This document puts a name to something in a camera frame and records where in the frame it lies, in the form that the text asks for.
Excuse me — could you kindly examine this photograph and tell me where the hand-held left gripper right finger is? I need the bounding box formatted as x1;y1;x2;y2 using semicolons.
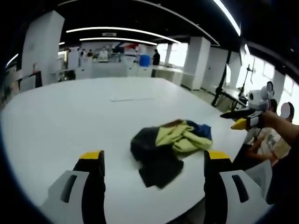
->
203;150;274;224

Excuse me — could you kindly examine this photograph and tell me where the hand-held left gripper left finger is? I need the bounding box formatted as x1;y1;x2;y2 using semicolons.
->
39;150;106;224

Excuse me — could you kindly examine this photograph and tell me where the black yellow blue garment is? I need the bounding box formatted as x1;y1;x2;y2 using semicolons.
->
130;119;214;189

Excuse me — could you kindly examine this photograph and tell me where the white template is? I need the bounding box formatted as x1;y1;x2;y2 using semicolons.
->
110;95;155;102

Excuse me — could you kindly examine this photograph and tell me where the person's right hand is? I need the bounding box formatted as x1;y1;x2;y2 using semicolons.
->
259;111;280;129

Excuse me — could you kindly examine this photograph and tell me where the black tripod stand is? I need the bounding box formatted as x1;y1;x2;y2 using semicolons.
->
211;50;234;108

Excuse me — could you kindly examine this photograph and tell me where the person's dark clothing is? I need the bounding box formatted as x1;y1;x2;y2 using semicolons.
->
266;149;299;212

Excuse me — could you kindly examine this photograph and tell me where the white counter cabinet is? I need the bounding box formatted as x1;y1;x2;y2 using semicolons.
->
151;64;184;86

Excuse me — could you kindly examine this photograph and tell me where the long ceiling light strip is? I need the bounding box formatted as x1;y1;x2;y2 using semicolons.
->
214;0;242;37
79;37;158;46
65;26;182;45

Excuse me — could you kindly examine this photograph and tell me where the blue bin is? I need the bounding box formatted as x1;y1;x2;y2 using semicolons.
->
139;54;150;68

